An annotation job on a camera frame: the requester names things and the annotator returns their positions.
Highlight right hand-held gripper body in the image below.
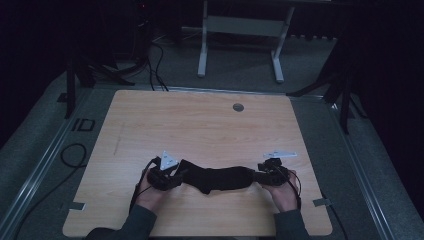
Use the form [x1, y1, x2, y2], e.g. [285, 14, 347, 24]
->
[258, 149, 298, 187]

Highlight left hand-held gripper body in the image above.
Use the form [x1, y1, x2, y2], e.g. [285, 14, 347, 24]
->
[146, 150, 184, 192]

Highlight person's left hand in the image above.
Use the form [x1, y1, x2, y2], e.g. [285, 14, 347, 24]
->
[135, 167, 168, 213]

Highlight person's right hand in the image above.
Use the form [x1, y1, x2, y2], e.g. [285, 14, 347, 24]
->
[265, 169, 300, 214]

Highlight black tripod stand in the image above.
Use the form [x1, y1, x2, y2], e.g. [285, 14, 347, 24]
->
[286, 71, 368, 135]
[64, 55, 136, 120]

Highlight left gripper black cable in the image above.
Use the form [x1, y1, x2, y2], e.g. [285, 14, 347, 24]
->
[128, 156, 162, 215]

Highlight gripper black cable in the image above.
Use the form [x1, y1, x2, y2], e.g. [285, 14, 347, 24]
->
[128, 156, 162, 215]
[273, 164, 303, 212]

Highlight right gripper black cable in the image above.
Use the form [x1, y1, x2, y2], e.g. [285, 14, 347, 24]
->
[273, 164, 303, 212]

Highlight thin black floor cable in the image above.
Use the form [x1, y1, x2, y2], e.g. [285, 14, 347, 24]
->
[320, 191, 350, 240]

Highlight black looped floor cable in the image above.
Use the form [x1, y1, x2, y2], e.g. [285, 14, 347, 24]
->
[12, 143, 89, 240]

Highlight black background cables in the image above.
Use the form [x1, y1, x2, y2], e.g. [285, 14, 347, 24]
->
[145, 39, 170, 92]

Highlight white metal table frame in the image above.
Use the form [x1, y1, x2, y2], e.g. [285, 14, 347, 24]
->
[197, 0, 296, 84]

